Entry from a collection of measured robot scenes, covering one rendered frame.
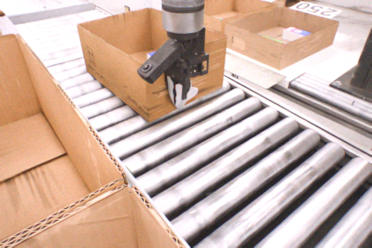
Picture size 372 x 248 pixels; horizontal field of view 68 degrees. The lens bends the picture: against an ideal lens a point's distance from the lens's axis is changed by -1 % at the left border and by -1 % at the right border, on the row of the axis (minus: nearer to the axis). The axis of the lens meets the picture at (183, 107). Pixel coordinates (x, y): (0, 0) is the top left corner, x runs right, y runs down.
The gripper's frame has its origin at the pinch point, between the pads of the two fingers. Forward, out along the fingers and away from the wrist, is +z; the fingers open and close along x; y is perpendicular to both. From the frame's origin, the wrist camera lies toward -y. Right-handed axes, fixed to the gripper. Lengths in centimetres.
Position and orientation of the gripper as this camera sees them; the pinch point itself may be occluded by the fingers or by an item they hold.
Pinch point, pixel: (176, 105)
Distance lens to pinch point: 72.1
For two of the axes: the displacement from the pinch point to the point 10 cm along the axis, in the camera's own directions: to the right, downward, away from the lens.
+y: 7.9, -3.5, 4.9
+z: 0.0, 8.2, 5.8
